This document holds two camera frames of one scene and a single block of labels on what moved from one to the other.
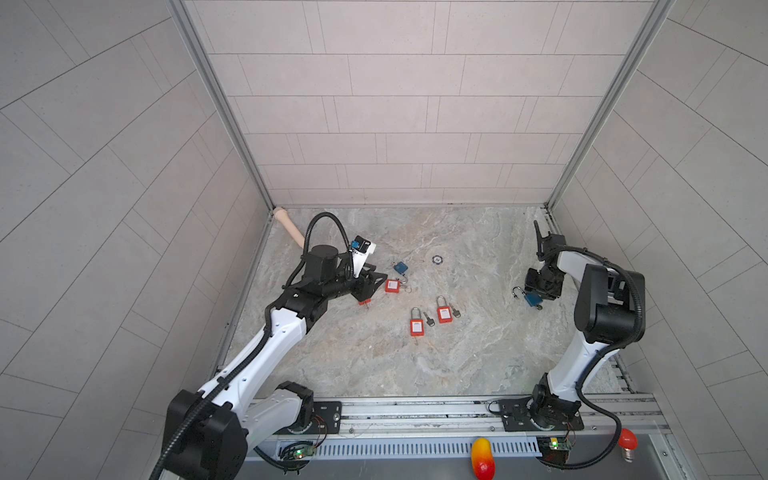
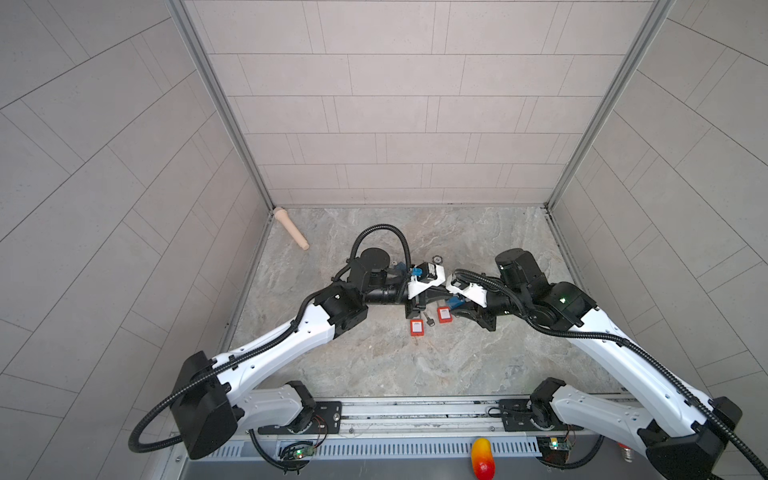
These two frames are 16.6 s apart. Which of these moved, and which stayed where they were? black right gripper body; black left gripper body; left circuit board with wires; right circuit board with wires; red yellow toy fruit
Moved: black left gripper body; black right gripper body
Stayed: red yellow toy fruit; right circuit board with wires; left circuit board with wires
